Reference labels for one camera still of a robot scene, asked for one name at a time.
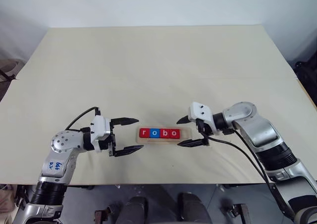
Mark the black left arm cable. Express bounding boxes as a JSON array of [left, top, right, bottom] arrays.
[[64, 106, 101, 132]]

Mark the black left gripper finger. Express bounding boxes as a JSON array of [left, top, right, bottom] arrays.
[[110, 117, 139, 128], [114, 145, 144, 158]]

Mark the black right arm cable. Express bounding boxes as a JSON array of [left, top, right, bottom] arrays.
[[197, 119, 295, 220]]

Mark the brown wooden stool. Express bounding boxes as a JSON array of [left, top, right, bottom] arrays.
[[0, 58, 25, 86]]

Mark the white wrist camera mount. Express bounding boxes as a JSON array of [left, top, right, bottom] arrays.
[[189, 101, 217, 135], [90, 114, 111, 154]]

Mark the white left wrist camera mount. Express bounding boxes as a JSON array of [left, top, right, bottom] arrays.
[[90, 114, 111, 154]]

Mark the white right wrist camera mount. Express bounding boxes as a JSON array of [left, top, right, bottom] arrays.
[[189, 101, 217, 135]]

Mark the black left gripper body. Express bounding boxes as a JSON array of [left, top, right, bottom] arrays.
[[106, 121, 117, 157]]

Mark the light wooden letter tray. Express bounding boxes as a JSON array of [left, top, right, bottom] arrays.
[[136, 126, 193, 143]]

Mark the rusty metal bracket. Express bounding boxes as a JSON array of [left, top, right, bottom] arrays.
[[229, 203, 251, 224], [95, 209, 111, 224]]

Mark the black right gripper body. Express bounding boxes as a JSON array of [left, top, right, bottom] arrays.
[[195, 119, 211, 146]]

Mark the black equipment pile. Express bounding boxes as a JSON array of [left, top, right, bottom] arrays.
[[293, 53, 317, 103]]

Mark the dark rounded shape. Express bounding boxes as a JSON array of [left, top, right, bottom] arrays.
[[178, 192, 211, 224], [123, 196, 147, 224]]

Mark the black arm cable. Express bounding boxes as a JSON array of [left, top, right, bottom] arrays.
[[197, 119, 295, 220], [64, 106, 101, 132]]

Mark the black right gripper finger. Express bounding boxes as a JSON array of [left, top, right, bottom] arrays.
[[176, 114, 190, 125], [178, 139, 208, 147]]

